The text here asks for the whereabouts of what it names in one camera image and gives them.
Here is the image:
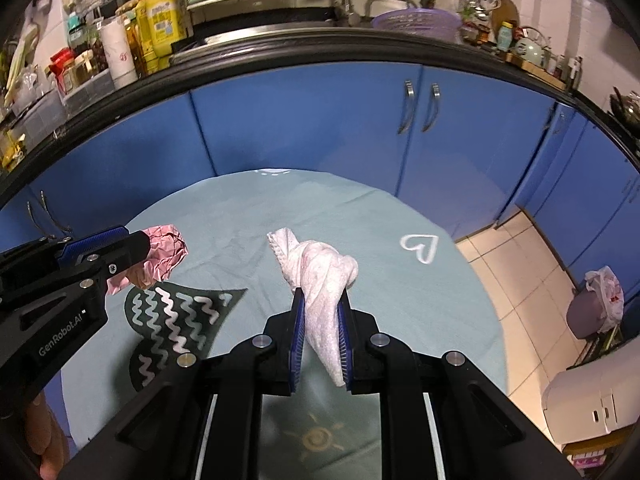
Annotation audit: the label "black wok with glass lid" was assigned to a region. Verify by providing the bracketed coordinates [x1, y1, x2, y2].
[610, 87, 640, 136]

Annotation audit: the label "yellow detergent bottle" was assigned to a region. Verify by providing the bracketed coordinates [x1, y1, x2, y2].
[144, 0, 186, 61]

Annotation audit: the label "pink paper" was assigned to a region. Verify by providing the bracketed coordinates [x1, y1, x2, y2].
[106, 224, 189, 295]

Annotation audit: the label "teal printed tablecloth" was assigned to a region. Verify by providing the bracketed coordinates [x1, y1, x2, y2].
[62, 169, 508, 448]

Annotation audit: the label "purple plastic colander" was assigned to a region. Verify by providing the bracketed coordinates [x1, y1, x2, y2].
[364, 0, 462, 42]

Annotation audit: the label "white tissue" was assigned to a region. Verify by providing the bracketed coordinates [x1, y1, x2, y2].
[267, 228, 359, 387]

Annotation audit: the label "white paper cup on counter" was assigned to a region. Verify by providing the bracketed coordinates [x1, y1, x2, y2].
[99, 16, 138, 90]

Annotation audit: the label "person's left hand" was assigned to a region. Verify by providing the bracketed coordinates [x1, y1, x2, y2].
[26, 391, 70, 480]

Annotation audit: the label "round wooden cutting board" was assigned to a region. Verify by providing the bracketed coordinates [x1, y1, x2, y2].
[490, 0, 520, 41]

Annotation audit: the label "white tall appliance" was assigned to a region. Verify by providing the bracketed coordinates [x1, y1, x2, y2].
[541, 338, 640, 445]

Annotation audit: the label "mint green kettle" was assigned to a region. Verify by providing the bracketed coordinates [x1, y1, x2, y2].
[513, 26, 549, 67]

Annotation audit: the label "grey bin with white bag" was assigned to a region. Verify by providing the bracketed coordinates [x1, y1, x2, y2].
[566, 266, 624, 339]

